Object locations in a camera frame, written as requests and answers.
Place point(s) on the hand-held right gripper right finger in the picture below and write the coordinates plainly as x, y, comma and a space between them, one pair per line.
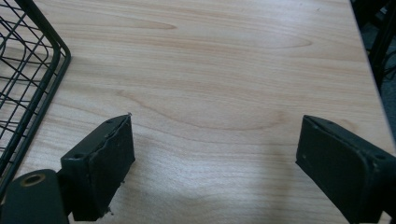
342, 168

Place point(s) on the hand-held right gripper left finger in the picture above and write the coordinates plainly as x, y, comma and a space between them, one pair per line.
99, 165

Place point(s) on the dark metal stand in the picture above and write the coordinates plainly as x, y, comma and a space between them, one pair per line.
381, 40

